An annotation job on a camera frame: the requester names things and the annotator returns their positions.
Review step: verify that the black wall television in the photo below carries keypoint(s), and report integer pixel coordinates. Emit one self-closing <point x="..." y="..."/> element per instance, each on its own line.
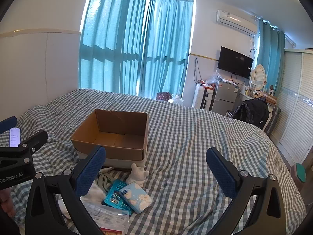
<point x="234" y="62"/>

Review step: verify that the blue white tissue pack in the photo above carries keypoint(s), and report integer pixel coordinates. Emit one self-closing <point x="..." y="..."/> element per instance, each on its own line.
<point x="135" y="197"/>

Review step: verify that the clear plastic bag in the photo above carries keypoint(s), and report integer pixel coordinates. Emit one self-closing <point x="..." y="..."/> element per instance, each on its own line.
<point x="176" y="99"/>

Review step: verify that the smartphone with lit screen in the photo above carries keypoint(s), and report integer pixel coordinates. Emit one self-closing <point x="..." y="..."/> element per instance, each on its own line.
<point x="14" y="137"/>

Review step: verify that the white slatted wardrobe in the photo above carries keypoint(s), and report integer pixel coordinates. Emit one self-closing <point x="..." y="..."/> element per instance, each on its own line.
<point x="296" y="102"/>

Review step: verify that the narrow teal curtain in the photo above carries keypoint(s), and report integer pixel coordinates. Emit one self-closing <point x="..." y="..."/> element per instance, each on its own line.
<point x="269" y="53"/>

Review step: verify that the white bag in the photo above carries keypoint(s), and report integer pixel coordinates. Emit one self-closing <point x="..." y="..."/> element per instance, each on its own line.
<point x="95" y="193"/>

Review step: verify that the clear plastic packet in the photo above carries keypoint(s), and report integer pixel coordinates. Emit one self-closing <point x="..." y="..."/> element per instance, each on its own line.
<point x="107" y="215"/>

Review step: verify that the dark dotted bag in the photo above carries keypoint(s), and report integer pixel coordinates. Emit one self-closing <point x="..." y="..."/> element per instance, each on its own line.
<point x="163" y="96"/>

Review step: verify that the silver small fridge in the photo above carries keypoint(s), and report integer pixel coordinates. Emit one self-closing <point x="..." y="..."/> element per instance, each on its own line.
<point x="223" y="98"/>

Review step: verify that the person's left hand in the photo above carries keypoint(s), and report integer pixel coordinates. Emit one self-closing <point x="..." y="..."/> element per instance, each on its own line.
<point x="6" y="202"/>

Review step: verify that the oval white mirror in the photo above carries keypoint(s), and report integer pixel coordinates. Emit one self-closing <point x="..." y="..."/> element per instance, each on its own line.
<point x="259" y="77"/>

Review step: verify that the wide teal curtain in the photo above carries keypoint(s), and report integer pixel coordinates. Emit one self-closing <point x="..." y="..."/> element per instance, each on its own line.
<point x="110" y="41"/>

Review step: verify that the white air conditioner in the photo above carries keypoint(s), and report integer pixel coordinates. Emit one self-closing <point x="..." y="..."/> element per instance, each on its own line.
<point x="236" y="20"/>

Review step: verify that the checked blanket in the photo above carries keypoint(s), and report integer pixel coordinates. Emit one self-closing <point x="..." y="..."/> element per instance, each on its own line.
<point x="183" y="139"/>

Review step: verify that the white dressing table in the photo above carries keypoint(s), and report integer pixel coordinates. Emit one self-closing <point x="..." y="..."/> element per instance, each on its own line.
<point x="269" y="99"/>

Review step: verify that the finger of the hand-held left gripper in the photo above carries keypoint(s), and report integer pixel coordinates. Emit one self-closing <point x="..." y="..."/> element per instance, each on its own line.
<point x="7" y="125"/>
<point x="34" y="140"/>

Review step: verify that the white plush toy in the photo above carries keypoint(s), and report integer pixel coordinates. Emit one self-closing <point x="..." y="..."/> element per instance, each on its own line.
<point x="137" y="175"/>

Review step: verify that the plastic bag on fridge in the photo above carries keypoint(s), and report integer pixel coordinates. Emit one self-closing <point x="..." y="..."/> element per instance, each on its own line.
<point x="212" y="78"/>

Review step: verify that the white suitcase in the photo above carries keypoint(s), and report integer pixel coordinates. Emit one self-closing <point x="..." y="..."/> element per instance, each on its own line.
<point x="201" y="98"/>

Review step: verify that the orange printed packet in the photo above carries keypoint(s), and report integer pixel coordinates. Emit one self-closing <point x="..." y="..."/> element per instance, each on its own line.
<point x="111" y="232"/>

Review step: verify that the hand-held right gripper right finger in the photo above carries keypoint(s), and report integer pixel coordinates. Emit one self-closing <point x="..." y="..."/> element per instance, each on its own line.
<point x="220" y="173"/>

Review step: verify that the blue blister pack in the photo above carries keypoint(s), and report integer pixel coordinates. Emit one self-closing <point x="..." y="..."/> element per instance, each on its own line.
<point x="115" y="198"/>

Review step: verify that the cardboard box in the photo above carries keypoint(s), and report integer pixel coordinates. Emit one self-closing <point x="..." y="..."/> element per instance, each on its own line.
<point x="110" y="127"/>

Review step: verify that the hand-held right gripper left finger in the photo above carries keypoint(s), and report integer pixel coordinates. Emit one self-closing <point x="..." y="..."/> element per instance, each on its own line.
<point x="90" y="175"/>

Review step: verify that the white headboard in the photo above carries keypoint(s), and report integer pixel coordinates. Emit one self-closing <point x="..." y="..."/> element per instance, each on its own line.
<point x="36" y="66"/>

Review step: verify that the green round object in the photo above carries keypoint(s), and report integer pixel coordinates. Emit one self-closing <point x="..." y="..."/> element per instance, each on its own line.
<point x="301" y="173"/>

